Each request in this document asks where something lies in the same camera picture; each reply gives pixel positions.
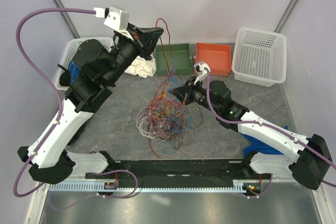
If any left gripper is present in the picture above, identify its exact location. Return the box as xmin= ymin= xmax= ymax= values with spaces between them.
xmin=103 ymin=23 xmax=165 ymax=86

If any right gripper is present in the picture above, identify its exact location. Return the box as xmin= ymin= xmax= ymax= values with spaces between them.
xmin=169 ymin=76 xmax=220 ymax=114

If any red cable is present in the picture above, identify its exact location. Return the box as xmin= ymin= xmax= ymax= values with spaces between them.
xmin=148 ymin=18 xmax=190 ymax=159

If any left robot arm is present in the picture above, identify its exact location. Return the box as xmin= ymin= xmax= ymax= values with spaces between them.
xmin=18 ymin=24 xmax=164 ymax=184

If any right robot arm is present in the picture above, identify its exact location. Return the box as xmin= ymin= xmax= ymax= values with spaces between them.
xmin=170 ymin=77 xmax=332 ymax=190

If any green tray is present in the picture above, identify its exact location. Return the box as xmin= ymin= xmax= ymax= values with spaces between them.
xmin=155 ymin=43 xmax=193 ymax=76

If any white crumpled cloth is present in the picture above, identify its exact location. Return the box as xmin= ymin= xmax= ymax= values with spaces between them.
xmin=125 ymin=56 xmax=156 ymax=78

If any orange tray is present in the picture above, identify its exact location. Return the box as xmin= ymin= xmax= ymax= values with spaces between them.
xmin=195 ymin=42 xmax=232 ymax=77

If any empty white basket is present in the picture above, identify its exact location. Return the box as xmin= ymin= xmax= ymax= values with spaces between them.
xmin=232 ymin=27 xmax=287 ymax=87

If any blue plaid cloth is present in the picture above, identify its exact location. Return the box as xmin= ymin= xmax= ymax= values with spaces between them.
xmin=68 ymin=60 xmax=80 ymax=84

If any blue fleece cloth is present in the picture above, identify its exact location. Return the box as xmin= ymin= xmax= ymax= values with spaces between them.
xmin=238 ymin=124 xmax=291 ymax=157

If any white basket with clothes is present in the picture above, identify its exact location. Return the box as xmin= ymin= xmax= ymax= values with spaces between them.
xmin=54 ymin=37 xmax=113 ymax=91

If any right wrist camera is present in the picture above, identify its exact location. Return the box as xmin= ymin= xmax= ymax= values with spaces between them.
xmin=194 ymin=61 xmax=211 ymax=85

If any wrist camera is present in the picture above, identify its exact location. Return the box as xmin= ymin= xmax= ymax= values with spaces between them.
xmin=93 ymin=6 xmax=130 ymax=31
xmin=194 ymin=61 xmax=211 ymax=85

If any yellow cable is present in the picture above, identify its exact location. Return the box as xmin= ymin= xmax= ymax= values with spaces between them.
xmin=149 ymin=87 xmax=187 ymax=120

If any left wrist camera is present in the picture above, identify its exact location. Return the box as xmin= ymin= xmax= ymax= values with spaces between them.
xmin=93 ymin=6 xmax=130 ymax=31

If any blue cable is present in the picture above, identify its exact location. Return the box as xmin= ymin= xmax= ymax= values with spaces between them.
xmin=162 ymin=69 xmax=195 ymax=156

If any pink cable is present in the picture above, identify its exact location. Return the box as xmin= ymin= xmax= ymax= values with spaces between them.
xmin=141 ymin=103 xmax=182 ymax=141

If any white cable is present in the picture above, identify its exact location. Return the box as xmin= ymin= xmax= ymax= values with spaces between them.
xmin=135 ymin=111 xmax=169 ymax=141

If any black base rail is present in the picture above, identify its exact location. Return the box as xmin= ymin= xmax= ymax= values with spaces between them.
xmin=85 ymin=158 xmax=274 ymax=189

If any left aluminium frame post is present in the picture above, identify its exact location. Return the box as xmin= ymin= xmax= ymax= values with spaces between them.
xmin=36 ymin=0 xmax=81 ymax=39

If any aluminium frame post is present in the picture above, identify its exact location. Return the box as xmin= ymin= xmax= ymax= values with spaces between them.
xmin=274 ymin=0 xmax=300 ymax=33
xmin=36 ymin=0 xmax=81 ymax=39

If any light blue cable duct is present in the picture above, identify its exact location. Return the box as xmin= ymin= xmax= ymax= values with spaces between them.
xmin=48 ymin=180 xmax=246 ymax=193

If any right aluminium frame post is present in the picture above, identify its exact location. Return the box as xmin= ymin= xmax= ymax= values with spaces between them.
xmin=274 ymin=0 xmax=300 ymax=33

